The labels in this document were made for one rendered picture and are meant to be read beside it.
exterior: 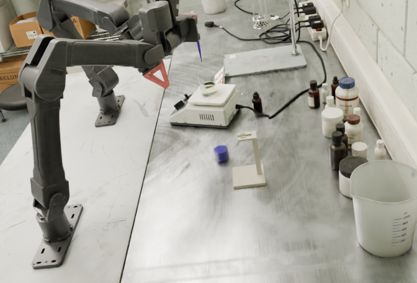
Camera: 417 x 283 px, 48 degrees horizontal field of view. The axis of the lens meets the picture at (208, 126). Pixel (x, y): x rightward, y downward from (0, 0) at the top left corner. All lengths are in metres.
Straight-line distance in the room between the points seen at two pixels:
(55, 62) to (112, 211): 0.41
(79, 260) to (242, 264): 0.37
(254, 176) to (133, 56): 0.42
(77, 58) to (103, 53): 0.07
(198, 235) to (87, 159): 0.51
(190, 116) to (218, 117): 0.10
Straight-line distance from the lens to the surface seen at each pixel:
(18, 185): 1.45
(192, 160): 1.30
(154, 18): 1.14
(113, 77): 1.59
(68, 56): 1.02
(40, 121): 1.04
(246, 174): 1.20
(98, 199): 1.26
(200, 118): 1.41
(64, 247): 1.15
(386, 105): 1.25
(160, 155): 1.35
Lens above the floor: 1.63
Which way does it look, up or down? 31 degrees down
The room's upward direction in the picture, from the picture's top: 11 degrees counter-clockwise
